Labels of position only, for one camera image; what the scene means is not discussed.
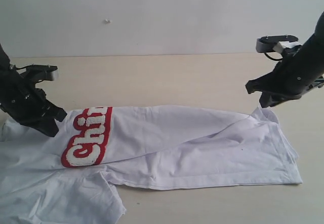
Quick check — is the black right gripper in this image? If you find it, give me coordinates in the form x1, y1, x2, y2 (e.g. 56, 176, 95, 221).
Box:
245, 46, 323, 108

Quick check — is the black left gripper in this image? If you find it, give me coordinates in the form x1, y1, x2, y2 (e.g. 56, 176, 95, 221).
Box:
1, 66, 67, 137

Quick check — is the white t-shirt red lettering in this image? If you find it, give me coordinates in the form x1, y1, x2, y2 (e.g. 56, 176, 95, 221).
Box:
1, 105, 302, 223

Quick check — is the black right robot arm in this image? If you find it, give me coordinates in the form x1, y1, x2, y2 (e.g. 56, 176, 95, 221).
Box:
246, 16, 323, 108

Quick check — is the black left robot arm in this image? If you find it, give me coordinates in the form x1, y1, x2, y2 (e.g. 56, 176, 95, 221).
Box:
1, 49, 67, 137

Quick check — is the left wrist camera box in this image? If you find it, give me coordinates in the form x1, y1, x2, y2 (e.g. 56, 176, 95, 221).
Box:
20, 65, 58, 83

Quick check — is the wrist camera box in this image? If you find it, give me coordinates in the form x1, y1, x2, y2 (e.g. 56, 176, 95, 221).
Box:
256, 35, 301, 53
20, 65, 58, 83

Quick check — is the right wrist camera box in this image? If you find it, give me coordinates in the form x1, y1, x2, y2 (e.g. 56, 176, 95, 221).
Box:
256, 35, 301, 53

